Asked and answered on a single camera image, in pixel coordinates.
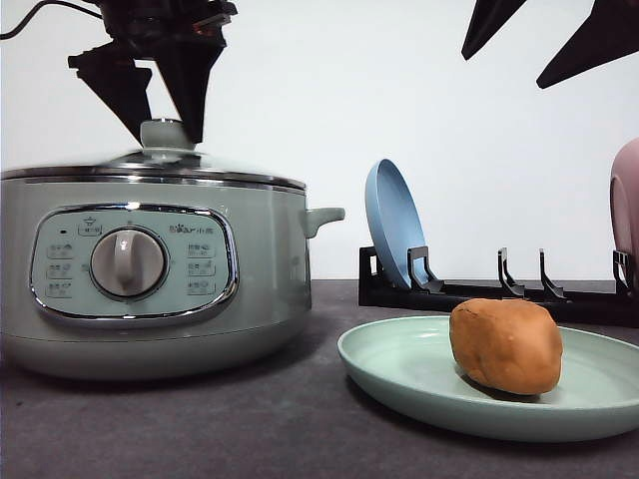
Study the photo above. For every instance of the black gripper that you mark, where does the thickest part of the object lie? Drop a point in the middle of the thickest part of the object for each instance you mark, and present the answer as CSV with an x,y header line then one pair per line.
x,y
184,37

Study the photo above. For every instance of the pink plate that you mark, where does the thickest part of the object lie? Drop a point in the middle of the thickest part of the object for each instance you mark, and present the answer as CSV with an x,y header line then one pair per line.
x,y
624,200

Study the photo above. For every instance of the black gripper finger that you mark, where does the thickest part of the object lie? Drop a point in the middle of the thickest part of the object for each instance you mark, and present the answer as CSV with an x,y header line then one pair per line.
x,y
611,32
488,17

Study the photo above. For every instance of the brown potato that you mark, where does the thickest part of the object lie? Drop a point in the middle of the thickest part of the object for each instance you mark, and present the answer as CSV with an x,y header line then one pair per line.
x,y
508,345

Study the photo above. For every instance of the glass steamer lid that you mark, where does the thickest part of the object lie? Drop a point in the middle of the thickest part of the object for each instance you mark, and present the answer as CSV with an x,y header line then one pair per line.
x,y
165,153

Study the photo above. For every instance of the black plate rack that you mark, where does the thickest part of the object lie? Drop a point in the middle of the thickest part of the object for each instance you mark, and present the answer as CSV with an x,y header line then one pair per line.
x,y
426,291

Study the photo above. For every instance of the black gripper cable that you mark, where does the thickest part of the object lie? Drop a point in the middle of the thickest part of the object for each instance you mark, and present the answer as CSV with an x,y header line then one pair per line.
x,y
27,20

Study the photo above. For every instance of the green electric steamer pot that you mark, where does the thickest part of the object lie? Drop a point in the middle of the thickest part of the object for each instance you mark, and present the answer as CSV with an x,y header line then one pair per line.
x,y
132,276

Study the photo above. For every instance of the green plate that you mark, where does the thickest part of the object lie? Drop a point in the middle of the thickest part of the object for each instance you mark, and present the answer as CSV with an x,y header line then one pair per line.
x,y
409,364

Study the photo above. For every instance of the blue plate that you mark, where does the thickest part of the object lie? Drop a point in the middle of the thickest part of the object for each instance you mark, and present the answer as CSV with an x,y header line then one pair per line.
x,y
395,222

